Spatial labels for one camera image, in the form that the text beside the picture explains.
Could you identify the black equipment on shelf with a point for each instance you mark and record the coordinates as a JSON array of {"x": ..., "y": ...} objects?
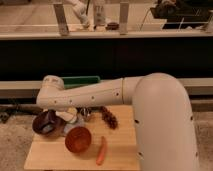
[{"x": 180, "y": 14}]

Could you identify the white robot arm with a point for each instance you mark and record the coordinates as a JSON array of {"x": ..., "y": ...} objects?
[{"x": 164, "y": 126}]

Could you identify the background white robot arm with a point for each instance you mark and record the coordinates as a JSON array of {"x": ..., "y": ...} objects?
[{"x": 79, "y": 10}]

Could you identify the orange carrot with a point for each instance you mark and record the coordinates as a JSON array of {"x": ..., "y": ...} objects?
[{"x": 102, "y": 151}]

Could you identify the orange-red bowl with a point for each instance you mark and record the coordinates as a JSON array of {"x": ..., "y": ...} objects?
[{"x": 78, "y": 140}]

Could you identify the dark brush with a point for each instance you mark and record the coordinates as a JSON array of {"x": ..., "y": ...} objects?
[{"x": 86, "y": 114}]

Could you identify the purple bowl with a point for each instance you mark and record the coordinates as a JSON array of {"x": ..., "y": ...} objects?
[{"x": 41, "y": 126}]

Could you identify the white paper cup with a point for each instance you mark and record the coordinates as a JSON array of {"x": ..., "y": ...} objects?
[{"x": 69, "y": 115}]

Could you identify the green plastic tray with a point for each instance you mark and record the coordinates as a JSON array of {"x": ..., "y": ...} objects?
[{"x": 78, "y": 81}]

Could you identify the dark bowl on shelf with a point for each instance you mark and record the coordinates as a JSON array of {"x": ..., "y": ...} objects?
[{"x": 112, "y": 26}]

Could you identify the light blue cloth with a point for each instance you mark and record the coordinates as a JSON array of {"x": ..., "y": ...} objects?
[{"x": 79, "y": 122}]

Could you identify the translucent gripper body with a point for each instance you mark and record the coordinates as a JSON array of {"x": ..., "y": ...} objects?
[{"x": 51, "y": 116}]

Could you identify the dark grape bunch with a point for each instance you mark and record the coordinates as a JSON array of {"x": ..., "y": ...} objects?
[{"x": 109, "y": 118}]

